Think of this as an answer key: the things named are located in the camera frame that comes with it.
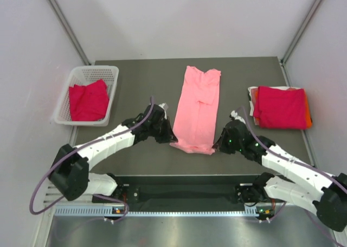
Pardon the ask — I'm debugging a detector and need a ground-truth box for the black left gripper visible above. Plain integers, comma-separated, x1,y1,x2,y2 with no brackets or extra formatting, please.
149,116,177,143

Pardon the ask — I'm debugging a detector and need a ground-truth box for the light pink t shirt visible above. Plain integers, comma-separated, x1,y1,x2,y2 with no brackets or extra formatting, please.
170,66,221,155

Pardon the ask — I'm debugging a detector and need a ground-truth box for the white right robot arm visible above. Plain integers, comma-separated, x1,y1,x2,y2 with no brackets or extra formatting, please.
213,119,346,232

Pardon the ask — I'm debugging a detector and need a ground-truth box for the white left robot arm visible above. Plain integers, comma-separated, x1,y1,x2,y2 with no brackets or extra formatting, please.
48,103,178,202

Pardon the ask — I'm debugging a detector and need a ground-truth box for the folded crimson t shirt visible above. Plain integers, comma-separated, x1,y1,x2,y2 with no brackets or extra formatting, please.
253,86,306,130

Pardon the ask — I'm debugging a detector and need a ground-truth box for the white perforated plastic basket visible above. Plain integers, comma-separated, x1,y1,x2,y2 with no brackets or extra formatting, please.
54,65,119,126

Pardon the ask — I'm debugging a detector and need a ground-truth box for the crimson t shirt in basket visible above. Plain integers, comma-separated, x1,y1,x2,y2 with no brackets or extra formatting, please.
68,79,110,122

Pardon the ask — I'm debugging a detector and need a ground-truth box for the folded orange t shirt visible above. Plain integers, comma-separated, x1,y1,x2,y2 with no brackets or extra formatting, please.
304,91,312,129

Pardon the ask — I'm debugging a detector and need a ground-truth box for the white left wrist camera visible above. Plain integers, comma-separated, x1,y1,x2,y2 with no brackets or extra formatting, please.
158,103,169,111

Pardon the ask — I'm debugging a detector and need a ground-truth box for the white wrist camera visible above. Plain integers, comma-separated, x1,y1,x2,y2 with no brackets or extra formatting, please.
158,103,169,111
230,110,246,124

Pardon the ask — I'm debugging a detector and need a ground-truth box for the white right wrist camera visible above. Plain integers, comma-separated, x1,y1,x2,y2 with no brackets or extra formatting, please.
230,110,246,124

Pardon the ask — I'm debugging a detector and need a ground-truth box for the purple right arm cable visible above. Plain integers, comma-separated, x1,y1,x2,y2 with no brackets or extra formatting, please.
234,106,347,247

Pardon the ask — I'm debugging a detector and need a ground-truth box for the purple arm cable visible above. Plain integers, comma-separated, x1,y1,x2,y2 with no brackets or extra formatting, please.
234,106,347,247
29,95,157,226

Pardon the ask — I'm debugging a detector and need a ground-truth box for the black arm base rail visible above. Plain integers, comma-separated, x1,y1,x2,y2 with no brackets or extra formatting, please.
111,175,278,211

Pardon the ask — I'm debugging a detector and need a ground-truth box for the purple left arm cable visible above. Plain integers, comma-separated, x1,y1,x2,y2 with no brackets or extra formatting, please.
29,95,157,226

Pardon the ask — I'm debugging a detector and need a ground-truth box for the grey slotted cable duct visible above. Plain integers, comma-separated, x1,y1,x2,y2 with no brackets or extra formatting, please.
54,205,272,218

